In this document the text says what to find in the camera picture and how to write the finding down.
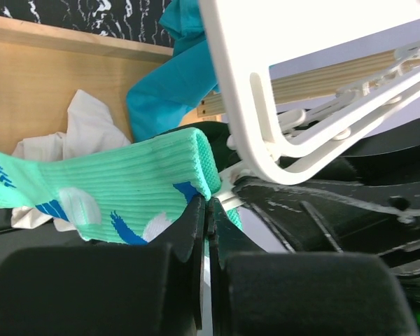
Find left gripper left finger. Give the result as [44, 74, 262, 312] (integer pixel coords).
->
[149, 195, 206, 331]

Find teal shirt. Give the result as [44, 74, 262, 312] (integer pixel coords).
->
[126, 1, 218, 142]

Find white plastic clip hanger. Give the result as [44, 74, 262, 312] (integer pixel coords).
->
[199, 1, 420, 210]

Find mint green sock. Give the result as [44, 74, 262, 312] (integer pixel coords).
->
[0, 127, 244, 246]

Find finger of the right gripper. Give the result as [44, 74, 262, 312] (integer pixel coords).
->
[279, 117, 420, 183]

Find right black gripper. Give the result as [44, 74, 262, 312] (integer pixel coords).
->
[232, 177, 420, 329]

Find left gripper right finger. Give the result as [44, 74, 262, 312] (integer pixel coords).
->
[206, 198, 263, 335]

